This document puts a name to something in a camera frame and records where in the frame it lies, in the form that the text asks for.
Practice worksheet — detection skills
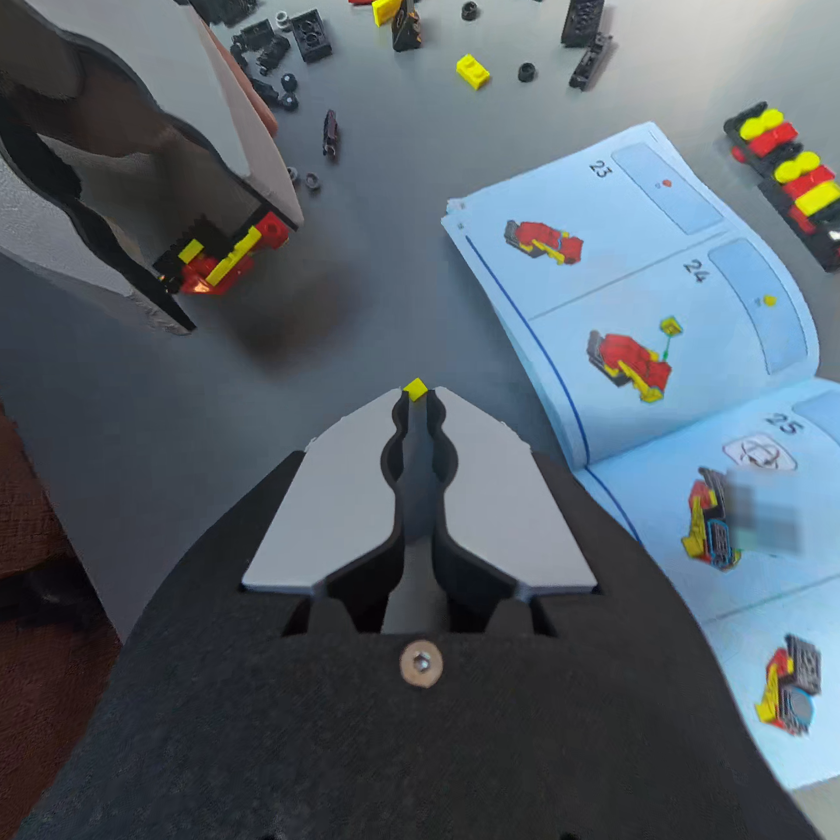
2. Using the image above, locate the person's brown knit sweater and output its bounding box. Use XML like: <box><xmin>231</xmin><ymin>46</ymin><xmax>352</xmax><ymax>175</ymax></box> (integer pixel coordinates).
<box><xmin>0</xmin><ymin>400</ymin><xmax>123</xmax><ymax>840</ymax></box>

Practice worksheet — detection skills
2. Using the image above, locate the red yellow black brick assembly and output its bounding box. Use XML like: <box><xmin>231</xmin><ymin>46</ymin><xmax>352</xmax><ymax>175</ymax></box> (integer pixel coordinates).
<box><xmin>154</xmin><ymin>210</ymin><xmax>291</xmax><ymax>296</ymax></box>

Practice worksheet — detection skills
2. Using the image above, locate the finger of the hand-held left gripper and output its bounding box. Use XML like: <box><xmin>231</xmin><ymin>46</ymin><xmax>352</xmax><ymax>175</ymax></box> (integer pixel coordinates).
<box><xmin>0</xmin><ymin>0</ymin><xmax>304</xmax><ymax>263</ymax></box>
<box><xmin>0</xmin><ymin>98</ymin><xmax>196</xmax><ymax>337</ymax></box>

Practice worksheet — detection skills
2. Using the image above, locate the scattered pile of small bricks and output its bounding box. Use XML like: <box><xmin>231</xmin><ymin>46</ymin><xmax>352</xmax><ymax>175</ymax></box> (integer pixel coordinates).
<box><xmin>190</xmin><ymin>0</ymin><xmax>614</xmax><ymax>194</ymax></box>

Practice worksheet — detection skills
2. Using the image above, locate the blue instruction booklet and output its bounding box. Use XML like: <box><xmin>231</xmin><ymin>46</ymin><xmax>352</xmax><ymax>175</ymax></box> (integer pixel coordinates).
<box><xmin>441</xmin><ymin>121</ymin><xmax>840</xmax><ymax>791</ymax></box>

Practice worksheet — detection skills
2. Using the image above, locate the grey desk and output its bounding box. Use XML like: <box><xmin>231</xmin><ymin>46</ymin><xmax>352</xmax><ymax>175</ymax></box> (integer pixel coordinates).
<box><xmin>0</xmin><ymin>0</ymin><xmax>840</xmax><ymax>840</ymax></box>

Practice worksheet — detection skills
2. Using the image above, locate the person's left hand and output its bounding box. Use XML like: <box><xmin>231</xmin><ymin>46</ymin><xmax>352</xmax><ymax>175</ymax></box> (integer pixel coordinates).
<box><xmin>206</xmin><ymin>23</ymin><xmax>280</xmax><ymax>140</ymax></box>

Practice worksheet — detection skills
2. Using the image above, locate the striped red yellow brick model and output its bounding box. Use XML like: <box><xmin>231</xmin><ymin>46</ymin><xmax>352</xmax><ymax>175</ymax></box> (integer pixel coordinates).
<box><xmin>724</xmin><ymin>101</ymin><xmax>840</xmax><ymax>273</ymax></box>

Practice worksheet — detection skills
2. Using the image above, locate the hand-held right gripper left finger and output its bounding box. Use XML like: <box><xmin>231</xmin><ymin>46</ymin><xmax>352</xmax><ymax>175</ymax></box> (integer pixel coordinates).
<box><xmin>241</xmin><ymin>387</ymin><xmax>410</xmax><ymax>597</ymax></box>

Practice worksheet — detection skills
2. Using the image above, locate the black strap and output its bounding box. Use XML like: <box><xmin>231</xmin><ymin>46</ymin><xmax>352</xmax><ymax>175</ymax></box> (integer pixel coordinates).
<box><xmin>0</xmin><ymin>561</ymin><xmax>106</xmax><ymax>634</ymax></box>

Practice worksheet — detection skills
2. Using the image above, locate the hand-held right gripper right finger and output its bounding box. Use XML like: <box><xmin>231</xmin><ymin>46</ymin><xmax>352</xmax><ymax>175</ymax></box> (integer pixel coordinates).
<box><xmin>425</xmin><ymin>386</ymin><xmax>599</xmax><ymax>601</ymax></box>

